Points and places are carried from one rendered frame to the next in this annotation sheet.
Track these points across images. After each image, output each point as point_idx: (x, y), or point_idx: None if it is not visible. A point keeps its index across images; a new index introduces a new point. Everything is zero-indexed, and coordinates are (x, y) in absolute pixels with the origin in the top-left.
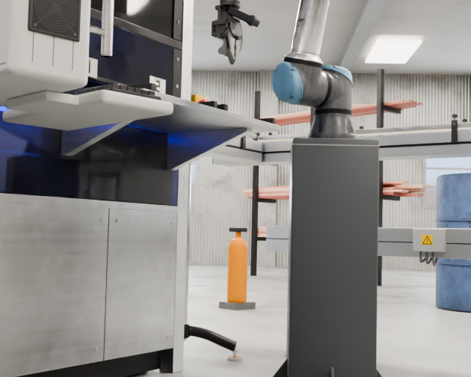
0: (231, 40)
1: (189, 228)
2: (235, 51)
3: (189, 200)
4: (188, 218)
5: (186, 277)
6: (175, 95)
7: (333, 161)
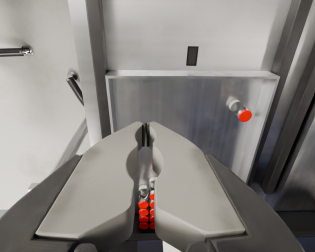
0: (210, 195)
1: (66, 149)
2: (137, 150)
3: (56, 168)
4: (65, 155)
5: (83, 125)
6: (128, 244)
7: None
